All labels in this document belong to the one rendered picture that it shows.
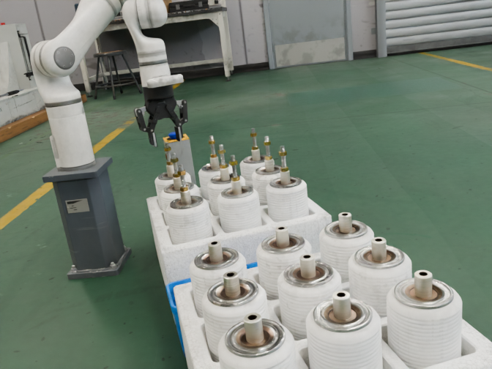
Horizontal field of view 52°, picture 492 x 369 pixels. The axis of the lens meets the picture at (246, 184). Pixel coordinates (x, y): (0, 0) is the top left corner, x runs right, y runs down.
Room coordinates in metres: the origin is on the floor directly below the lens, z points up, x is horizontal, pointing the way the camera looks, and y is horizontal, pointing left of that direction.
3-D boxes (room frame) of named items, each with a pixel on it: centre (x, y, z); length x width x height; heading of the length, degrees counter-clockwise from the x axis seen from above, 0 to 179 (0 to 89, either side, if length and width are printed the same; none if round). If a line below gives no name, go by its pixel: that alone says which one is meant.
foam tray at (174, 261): (1.20, 0.05, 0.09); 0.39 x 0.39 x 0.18; 13
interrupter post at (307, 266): (0.67, -0.08, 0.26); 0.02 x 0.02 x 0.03
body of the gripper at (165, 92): (1.29, 0.19, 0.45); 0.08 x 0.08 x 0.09
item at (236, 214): (1.09, 0.02, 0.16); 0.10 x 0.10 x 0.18
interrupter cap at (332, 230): (0.81, -0.17, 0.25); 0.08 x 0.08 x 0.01
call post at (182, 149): (1.47, 0.19, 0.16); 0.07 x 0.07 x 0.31; 13
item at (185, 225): (1.06, 0.14, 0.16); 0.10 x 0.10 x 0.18
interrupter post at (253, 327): (0.53, 0.01, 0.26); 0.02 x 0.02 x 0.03
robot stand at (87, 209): (1.32, 0.44, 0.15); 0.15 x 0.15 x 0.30; 86
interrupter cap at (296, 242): (0.79, -0.05, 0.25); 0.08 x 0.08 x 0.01
